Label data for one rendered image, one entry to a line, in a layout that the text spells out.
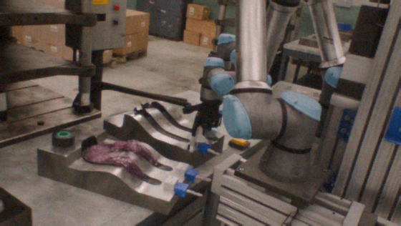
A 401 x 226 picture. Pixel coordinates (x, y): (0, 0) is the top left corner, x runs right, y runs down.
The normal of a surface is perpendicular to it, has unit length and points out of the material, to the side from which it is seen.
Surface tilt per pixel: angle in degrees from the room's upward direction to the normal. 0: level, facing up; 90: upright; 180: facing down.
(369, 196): 90
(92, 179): 90
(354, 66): 90
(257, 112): 61
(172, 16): 90
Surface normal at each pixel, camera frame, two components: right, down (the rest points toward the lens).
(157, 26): -0.48, 0.27
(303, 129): 0.21, 0.39
